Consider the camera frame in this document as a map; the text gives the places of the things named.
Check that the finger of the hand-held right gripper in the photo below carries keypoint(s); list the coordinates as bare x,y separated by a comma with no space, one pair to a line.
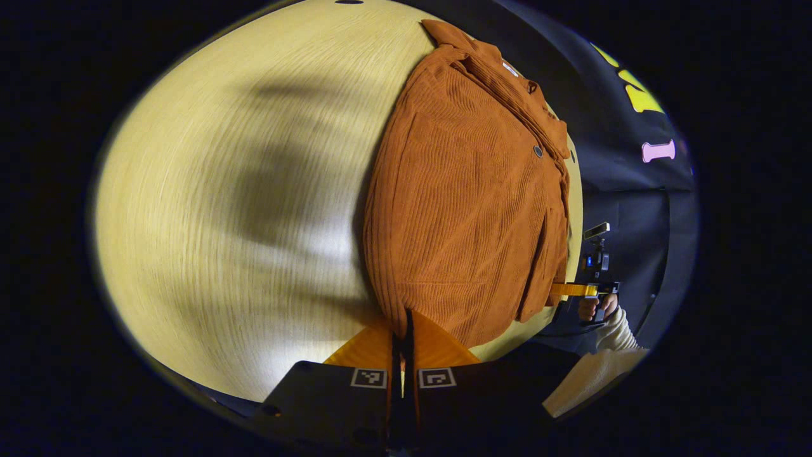
574,290

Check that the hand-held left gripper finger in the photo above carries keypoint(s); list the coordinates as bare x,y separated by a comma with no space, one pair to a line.
396,406
412,412

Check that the black backdrop cloth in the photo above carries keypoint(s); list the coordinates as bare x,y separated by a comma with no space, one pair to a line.
622,190

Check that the person's cream sweater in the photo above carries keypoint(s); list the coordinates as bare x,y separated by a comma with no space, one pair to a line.
590,381

